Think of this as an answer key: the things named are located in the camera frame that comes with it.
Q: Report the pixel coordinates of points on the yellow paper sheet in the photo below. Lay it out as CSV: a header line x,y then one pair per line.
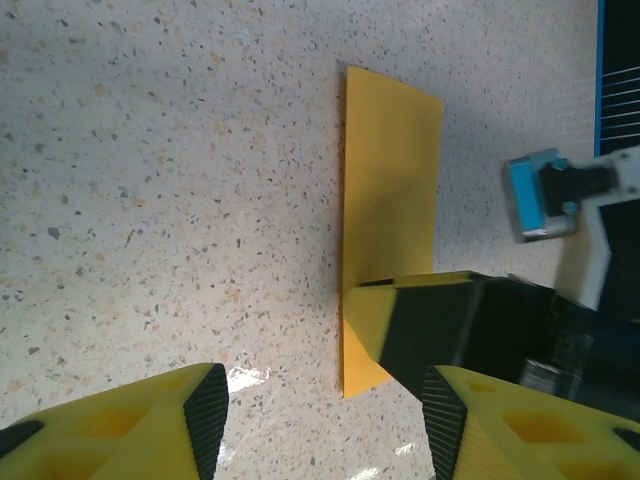
x,y
390,175

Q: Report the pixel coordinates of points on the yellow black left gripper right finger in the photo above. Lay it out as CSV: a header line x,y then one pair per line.
x,y
525,435

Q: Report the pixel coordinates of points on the blue edged aluminium side rail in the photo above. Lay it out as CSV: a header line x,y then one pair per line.
x,y
601,75

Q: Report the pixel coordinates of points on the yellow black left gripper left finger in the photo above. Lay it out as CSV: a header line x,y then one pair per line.
x,y
115,435

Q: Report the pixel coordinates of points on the grid print blue panel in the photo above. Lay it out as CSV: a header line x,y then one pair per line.
x,y
625,40

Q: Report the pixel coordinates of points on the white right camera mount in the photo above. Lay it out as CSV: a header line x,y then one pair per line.
x,y
600,250

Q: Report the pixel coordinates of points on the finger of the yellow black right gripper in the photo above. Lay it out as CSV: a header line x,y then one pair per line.
x,y
425,325

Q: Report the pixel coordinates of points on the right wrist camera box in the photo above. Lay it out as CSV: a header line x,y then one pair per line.
x,y
525,200

